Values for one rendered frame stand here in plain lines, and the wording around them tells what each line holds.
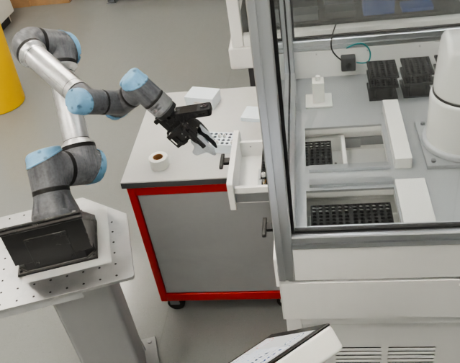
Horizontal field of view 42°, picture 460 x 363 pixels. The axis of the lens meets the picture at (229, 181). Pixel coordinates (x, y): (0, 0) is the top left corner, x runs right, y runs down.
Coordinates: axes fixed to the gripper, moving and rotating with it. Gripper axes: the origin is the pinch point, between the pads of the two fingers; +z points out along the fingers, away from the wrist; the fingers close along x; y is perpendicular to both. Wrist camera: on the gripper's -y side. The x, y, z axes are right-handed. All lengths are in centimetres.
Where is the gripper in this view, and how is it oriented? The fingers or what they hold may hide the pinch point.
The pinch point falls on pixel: (214, 147)
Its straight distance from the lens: 189.0
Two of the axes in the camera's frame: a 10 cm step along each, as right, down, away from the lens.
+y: -7.3, 4.9, 4.8
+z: 6.8, 6.0, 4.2
